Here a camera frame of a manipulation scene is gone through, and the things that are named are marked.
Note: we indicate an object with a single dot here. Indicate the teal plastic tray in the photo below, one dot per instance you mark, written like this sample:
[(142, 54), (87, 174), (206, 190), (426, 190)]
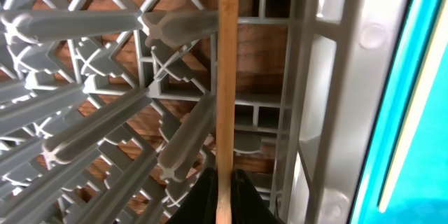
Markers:
[(404, 178)]

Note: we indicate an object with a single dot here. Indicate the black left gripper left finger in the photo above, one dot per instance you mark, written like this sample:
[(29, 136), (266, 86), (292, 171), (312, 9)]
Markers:
[(200, 203)]

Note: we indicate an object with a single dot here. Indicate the grey plastic dish rack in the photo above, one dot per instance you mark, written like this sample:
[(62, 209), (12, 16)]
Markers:
[(42, 100)]

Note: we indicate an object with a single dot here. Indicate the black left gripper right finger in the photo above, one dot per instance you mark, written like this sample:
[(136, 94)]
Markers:
[(247, 206)]

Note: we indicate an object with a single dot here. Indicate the wooden chopstick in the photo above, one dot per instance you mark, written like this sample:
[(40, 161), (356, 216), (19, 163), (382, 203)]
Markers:
[(225, 101)]

